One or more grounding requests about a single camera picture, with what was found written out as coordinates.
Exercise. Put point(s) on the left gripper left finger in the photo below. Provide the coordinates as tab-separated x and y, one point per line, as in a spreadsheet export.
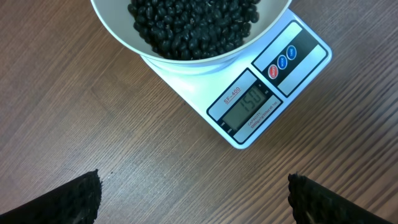
77	201

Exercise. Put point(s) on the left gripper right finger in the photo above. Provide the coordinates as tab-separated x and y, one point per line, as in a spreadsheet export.
314	203

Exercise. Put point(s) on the white digital kitchen scale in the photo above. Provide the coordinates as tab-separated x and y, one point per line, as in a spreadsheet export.
244	97

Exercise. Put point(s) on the white bowl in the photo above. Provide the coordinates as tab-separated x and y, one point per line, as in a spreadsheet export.
119	23

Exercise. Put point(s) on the black beans in bowl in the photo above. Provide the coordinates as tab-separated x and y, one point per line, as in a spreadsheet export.
193	29

